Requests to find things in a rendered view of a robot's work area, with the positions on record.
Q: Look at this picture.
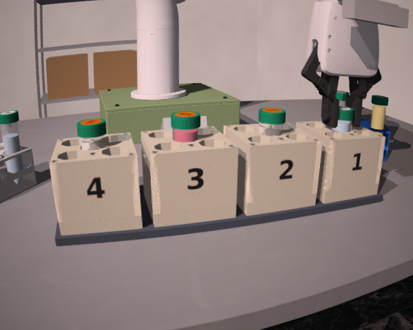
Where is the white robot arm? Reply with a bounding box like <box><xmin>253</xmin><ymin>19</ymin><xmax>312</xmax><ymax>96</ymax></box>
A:
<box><xmin>131</xmin><ymin>0</ymin><xmax>409</xmax><ymax>100</ymax></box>

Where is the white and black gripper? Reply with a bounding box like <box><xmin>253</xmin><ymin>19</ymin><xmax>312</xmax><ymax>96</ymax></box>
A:
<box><xmin>301</xmin><ymin>0</ymin><xmax>381</xmax><ymax>128</ymax></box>

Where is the blue tube rack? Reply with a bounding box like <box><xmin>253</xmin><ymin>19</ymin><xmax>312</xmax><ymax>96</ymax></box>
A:
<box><xmin>361</xmin><ymin>119</ymin><xmax>390</xmax><ymax>162</ymax></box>

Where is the pink tube with green cap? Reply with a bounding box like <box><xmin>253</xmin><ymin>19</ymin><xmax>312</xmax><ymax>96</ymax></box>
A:
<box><xmin>171</xmin><ymin>111</ymin><xmax>200</xmax><ymax>142</ymax></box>

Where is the white tube rack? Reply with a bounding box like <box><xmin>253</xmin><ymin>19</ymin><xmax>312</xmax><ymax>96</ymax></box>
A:
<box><xmin>0</xmin><ymin>146</ymin><xmax>37</xmax><ymax>201</ymax></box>

